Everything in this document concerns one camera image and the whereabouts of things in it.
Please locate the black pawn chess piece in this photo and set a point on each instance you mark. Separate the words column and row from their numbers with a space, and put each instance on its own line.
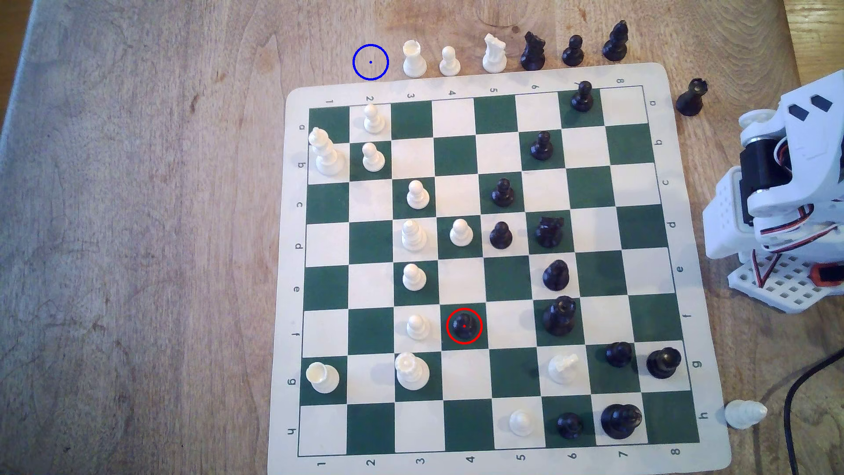
column 503, row 194
column 541, row 148
column 619, row 355
column 501, row 236
column 465, row 328
column 570, row 426
column 573, row 54
column 581, row 99

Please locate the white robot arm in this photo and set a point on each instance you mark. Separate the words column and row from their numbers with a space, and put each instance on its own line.
column 811, row 152

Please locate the white bishop chess piece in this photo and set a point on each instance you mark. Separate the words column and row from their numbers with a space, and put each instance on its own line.
column 744, row 414
column 413, row 237

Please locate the white pawn chess piece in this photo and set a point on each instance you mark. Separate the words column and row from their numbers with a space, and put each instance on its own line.
column 450, row 64
column 373, row 159
column 461, row 234
column 418, row 328
column 374, row 122
column 521, row 423
column 417, row 196
column 414, row 278

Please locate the green white chess board mat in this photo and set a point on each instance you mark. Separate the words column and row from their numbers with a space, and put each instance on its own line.
column 461, row 277

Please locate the white king chess piece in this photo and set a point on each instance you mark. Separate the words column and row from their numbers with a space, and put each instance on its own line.
column 328, row 158

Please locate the black knight chess piece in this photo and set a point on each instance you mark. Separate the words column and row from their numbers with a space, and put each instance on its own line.
column 549, row 234
column 533, row 58

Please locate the white queen chess piece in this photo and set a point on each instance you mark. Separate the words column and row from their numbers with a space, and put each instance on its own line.
column 412, row 373

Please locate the black bishop chess piece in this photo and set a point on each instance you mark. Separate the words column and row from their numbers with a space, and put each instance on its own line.
column 556, row 277
column 614, row 46

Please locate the black queen chess piece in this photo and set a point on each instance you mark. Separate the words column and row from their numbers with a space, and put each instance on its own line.
column 559, row 318

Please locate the white rook chess piece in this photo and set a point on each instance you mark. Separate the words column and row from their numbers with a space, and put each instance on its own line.
column 323, row 378
column 414, row 63

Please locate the white knight chess piece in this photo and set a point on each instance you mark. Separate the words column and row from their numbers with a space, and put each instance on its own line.
column 562, row 369
column 494, row 58

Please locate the orange base clamp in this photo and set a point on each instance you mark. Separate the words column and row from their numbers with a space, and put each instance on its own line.
column 827, row 274

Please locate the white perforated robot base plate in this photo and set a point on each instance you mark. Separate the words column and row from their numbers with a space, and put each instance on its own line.
column 784, row 283

